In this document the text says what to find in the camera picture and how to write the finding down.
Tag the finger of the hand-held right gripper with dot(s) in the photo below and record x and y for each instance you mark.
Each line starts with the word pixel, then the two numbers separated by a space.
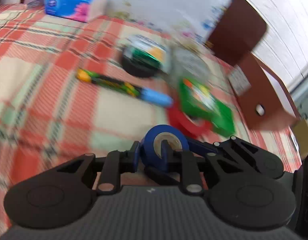
pixel 161 176
pixel 202 148

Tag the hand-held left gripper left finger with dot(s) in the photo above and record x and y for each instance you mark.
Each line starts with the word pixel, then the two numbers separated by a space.
pixel 137 156

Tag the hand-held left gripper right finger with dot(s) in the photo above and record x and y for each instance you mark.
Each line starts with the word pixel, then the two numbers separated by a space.
pixel 165 152

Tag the blue tape roll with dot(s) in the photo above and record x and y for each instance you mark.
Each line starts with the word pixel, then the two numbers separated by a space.
pixel 150 146

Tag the brown cardboard box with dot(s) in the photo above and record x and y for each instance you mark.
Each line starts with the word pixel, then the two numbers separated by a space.
pixel 258 92

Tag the red tape roll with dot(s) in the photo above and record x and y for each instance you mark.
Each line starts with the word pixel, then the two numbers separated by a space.
pixel 180 121

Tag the green packet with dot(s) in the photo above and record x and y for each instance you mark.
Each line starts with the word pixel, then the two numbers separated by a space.
pixel 206 101

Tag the small white and blue object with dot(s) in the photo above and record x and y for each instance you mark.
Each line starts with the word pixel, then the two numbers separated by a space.
pixel 295 142

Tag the tan cardboard box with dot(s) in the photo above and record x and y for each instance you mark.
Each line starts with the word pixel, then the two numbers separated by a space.
pixel 303 135

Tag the green marker with blue cap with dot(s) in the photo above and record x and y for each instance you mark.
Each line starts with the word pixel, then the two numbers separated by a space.
pixel 119 85

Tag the clear tape roll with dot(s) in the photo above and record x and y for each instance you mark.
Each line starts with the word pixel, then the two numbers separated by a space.
pixel 194 63

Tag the black tape roll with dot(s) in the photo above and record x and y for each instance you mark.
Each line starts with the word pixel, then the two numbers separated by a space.
pixel 137 68

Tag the green and white small box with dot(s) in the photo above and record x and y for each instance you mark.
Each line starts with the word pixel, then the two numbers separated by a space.
pixel 149 51

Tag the pale blue door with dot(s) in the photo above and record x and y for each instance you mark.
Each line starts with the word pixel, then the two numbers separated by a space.
pixel 302 92

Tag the red plaid tablecloth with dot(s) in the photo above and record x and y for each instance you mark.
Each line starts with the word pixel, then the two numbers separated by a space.
pixel 44 92

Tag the brown box lid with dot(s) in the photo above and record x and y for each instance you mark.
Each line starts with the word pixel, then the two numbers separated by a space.
pixel 237 28

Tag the white printed cloth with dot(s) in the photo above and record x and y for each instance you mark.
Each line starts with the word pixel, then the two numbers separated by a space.
pixel 156 2

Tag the blue tissue box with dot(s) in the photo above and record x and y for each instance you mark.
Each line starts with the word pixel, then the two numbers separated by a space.
pixel 69 3

